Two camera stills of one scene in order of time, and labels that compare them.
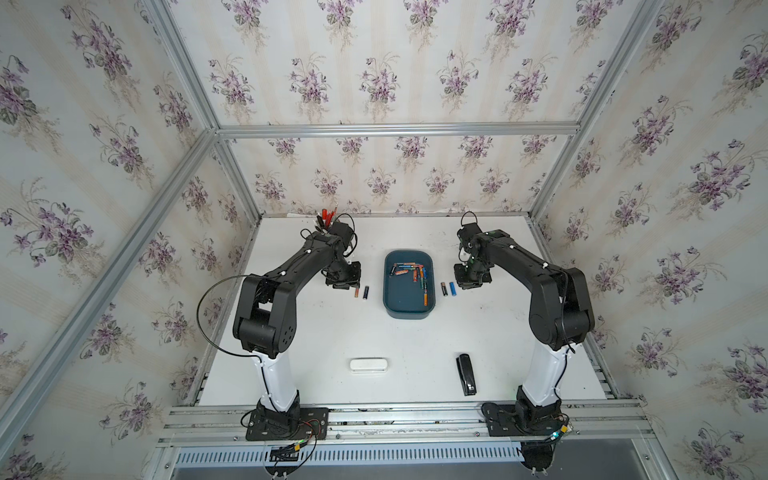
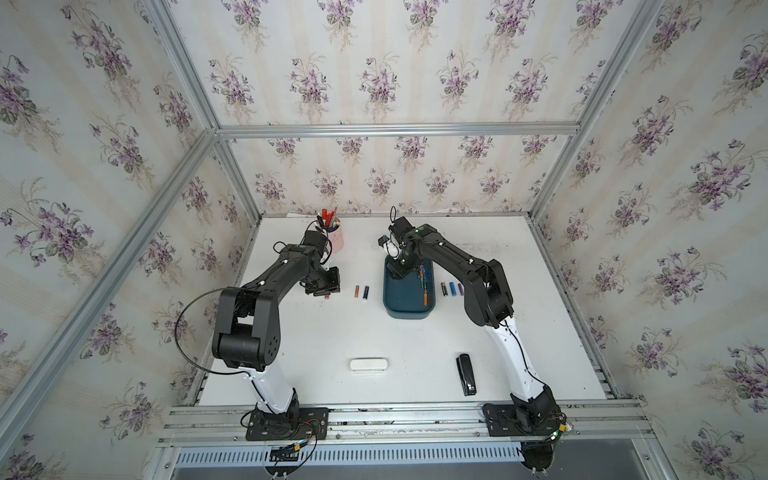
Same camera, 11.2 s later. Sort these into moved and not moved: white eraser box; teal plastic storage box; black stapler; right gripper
Moved: right gripper
Not moved: teal plastic storage box; white eraser box; black stapler
